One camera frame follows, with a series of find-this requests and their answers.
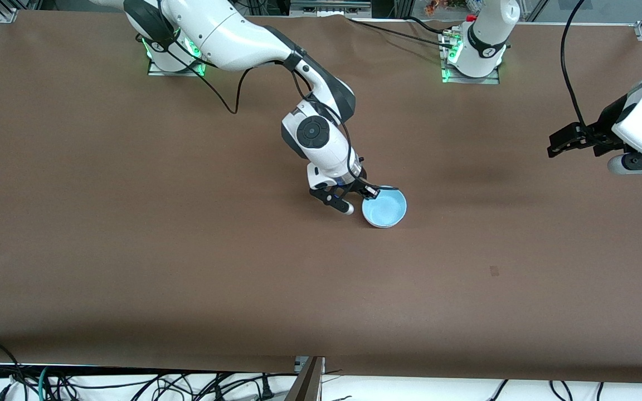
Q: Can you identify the brown table cover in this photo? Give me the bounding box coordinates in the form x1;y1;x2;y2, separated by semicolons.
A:
0;10;642;385

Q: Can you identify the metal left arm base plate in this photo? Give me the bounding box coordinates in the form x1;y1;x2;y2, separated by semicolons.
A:
441;31;501;85

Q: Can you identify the dark brown post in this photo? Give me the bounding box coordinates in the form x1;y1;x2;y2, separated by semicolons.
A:
285;358;323;401

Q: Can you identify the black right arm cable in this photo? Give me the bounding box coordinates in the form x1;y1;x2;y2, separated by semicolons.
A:
157;28;369;193

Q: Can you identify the black cable on cover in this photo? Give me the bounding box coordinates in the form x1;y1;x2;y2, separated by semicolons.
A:
348;18;449;47
403;16;451;34

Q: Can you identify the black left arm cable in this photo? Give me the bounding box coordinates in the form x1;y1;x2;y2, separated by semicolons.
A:
561;0;606;140

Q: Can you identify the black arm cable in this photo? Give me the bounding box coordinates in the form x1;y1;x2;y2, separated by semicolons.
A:
157;28;369;193
561;0;606;140

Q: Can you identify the blue bowl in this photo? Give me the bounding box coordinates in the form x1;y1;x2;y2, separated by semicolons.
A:
361;185;408;229

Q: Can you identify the aluminium frame rail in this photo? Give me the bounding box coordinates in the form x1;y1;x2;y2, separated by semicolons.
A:
289;0;373;17

